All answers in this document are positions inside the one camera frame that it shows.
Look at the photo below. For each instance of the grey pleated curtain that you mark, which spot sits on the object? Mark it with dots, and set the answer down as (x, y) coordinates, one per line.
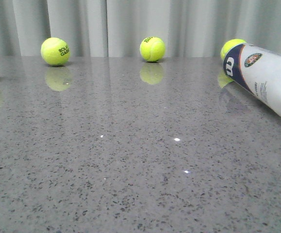
(115, 28)

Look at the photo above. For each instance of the centre yellow tennis ball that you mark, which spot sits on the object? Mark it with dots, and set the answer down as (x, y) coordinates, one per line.
(152, 49)

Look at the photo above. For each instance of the Roland Garros printed tennis ball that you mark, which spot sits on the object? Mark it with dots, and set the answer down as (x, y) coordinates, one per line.
(55, 51)

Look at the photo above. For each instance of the white blue tennis ball can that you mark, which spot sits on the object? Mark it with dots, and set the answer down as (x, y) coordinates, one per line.
(258, 71)

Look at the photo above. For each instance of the Wilson printed tennis ball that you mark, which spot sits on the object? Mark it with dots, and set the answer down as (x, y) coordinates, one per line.
(229, 45)

